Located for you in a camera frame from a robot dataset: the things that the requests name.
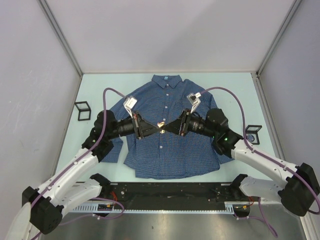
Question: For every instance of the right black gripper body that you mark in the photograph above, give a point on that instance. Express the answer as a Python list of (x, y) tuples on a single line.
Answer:
[(189, 122)]

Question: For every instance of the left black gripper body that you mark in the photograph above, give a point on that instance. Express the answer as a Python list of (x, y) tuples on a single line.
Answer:
[(130, 126)]

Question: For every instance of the gold flower brooch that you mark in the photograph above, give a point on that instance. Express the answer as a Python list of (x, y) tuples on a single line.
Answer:
[(160, 124)]

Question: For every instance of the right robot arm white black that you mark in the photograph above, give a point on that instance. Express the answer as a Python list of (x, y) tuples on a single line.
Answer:
[(229, 143)]

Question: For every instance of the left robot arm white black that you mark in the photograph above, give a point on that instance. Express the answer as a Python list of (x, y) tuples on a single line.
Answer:
[(53, 199)]

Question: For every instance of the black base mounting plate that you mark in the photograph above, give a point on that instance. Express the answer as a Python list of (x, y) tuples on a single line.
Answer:
[(124, 191)]

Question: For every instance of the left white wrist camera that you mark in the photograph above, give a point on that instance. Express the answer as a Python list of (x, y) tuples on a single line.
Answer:
[(129, 103)]

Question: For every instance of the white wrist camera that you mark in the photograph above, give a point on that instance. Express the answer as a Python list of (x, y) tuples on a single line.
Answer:
[(129, 103), (194, 99)]

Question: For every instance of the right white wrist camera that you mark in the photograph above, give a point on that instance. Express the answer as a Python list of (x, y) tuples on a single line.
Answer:
[(194, 99)]

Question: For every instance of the small black frame display box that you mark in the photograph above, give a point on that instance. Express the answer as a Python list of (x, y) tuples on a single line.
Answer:
[(84, 110)]

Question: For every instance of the white slotted cable duct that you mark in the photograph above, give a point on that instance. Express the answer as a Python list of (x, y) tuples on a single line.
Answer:
[(212, 207)]

